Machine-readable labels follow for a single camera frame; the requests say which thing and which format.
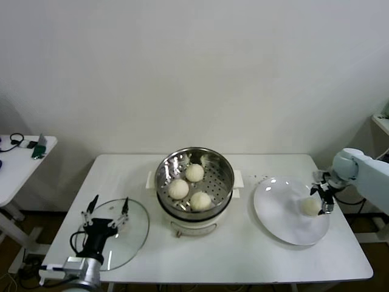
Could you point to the white electric cooking pot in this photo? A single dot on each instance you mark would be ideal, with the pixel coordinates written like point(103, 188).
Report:
point(194, 226)

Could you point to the green and grey gadget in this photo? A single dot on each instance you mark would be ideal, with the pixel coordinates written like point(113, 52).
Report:
point(39, 151)

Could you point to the white side table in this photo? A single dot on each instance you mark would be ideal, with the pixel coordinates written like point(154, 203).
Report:
point(18, 176)

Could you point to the small white black device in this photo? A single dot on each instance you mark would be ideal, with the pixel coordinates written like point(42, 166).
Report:
point(26, 143)

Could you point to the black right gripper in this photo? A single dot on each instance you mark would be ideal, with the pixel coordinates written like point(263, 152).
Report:
point(326, 191)

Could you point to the white shelf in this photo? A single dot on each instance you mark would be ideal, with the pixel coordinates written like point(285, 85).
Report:
point(381, 121)

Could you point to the dark furniture base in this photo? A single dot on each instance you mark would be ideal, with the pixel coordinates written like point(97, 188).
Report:
point(381, 228)

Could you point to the round glass pot lid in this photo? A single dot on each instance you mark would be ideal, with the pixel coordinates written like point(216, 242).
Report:
point(133, 231)

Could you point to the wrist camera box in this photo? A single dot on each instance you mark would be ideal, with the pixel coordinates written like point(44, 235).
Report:
point(320, 175)
point(76, 263)

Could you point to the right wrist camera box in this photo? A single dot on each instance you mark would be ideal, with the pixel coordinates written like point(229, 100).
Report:
point(320, 175)

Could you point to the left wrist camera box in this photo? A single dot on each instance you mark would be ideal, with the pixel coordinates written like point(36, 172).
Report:
point(76, 263)

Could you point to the white round plate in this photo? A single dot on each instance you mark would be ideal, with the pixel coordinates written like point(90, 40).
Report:
point(279, 213)

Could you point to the white steamed baozi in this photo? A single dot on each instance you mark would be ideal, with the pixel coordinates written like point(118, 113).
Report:
point(178, 189)
point(200, 200)
point(310, 207)
point(194, 172)

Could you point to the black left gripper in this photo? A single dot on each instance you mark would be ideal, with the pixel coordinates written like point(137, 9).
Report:
point(100, 231)

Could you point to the perforated steel steamer basket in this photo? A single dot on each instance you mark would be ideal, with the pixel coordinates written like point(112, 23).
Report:
point(218, 185)

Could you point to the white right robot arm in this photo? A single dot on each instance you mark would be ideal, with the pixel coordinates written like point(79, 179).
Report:
point(370, 173)

